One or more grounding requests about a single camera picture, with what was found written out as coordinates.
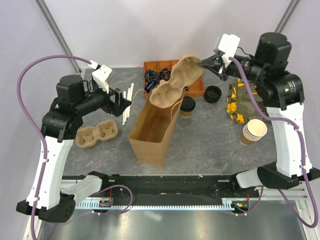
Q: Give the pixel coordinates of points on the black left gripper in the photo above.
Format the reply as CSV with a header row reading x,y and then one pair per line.
x,y
111,107

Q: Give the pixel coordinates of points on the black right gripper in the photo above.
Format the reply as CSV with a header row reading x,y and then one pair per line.
x,y
219,67

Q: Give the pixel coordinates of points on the cardboard cup carrier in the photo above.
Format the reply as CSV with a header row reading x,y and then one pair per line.
x,y
183,74
88,136

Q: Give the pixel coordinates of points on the brown paper bag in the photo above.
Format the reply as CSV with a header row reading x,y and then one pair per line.
x,y
152,132

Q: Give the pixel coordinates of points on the black plastic cup lid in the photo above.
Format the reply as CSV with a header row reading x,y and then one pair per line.
x,y
188,104

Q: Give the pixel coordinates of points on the brown paper coffee cup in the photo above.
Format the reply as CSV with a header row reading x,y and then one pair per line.
x,y
185,114

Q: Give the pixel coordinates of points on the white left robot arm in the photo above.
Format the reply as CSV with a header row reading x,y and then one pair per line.
x,y
59,128

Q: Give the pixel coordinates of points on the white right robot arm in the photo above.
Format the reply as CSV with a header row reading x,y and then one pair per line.
x,y
282,94

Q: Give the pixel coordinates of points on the orange compartment tray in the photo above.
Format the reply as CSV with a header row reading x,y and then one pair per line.
x,y
197,89

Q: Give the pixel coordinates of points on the stack of black lids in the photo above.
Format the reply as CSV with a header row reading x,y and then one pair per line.
x,y
212,94

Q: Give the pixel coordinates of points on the blue striped cup sleeve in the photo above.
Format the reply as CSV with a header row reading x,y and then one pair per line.
x,y
151,85

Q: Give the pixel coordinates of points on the dark patterned cup sleeve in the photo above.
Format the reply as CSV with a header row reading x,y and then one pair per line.
x,y
150,75

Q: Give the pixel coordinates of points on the camouflage cloth bag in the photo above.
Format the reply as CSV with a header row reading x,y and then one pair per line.
x,y
239,107

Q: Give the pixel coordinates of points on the brown black cup sleeve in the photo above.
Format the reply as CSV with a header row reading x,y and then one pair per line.
x,y
165,74

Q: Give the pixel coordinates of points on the stack of paper cups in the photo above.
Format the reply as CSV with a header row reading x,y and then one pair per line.
x,y
253,131

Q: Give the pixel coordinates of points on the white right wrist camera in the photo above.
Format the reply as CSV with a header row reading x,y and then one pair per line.
x,y
227,44

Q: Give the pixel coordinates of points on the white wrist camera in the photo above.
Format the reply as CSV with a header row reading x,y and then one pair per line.
x,y
100,75
227,44

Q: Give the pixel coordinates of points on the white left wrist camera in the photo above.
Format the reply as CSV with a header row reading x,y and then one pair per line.
x,y
100,75

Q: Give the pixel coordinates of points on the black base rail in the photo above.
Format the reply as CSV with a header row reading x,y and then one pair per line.
x,y
172,190

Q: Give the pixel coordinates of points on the slotted cable duct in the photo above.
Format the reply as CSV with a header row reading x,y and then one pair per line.
x,y
226,205

